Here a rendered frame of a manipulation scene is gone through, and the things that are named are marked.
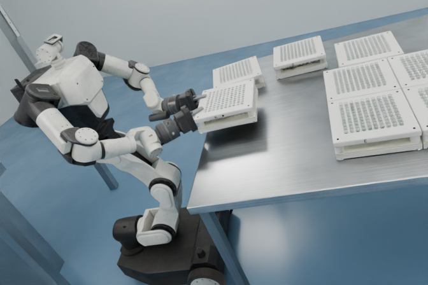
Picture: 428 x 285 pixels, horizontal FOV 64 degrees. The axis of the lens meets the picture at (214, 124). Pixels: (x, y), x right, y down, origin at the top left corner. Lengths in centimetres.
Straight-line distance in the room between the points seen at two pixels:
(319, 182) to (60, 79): 105
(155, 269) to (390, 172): 138
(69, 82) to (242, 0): 337
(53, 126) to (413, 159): 118
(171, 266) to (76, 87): 108
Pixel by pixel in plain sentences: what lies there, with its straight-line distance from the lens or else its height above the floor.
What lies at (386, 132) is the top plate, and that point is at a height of 94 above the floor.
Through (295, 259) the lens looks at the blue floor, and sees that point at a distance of 203.
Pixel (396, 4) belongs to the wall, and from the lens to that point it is 456.
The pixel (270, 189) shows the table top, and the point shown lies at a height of 87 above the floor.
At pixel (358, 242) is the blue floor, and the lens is 205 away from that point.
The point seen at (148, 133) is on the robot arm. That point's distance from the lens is 141.
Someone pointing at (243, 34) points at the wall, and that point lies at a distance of 474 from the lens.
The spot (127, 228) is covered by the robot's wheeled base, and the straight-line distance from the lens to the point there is 212.
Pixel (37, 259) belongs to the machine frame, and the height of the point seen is 38.
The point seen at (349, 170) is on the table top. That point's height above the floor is 87.
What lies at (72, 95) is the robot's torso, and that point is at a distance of 152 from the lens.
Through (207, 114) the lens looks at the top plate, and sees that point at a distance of 139.
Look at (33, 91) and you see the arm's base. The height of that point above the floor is 133.
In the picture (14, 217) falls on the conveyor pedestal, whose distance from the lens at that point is 251.
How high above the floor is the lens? 165
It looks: 30 degrees down
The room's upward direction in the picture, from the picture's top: 22 degrees counter-clockwise
